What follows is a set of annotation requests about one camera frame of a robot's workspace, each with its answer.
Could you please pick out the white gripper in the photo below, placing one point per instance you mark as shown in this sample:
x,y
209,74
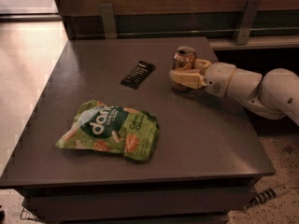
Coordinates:
x,y
219,77

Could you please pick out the orange soda can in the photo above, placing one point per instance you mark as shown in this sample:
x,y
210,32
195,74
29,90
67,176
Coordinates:
x,y
184,59

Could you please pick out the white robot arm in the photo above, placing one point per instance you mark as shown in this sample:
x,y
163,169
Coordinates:
x,y
272,96

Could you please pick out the black snack bar wrapper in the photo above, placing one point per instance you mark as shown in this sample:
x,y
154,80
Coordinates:
x,y
137,75

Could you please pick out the green chips bag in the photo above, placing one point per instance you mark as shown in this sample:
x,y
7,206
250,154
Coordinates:
x,y
114,130

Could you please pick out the left metal bracket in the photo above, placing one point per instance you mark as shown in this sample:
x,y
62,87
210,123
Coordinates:
x,y
108,20

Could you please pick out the wire rack under table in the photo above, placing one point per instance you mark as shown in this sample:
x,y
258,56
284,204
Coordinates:
x,y
26,214

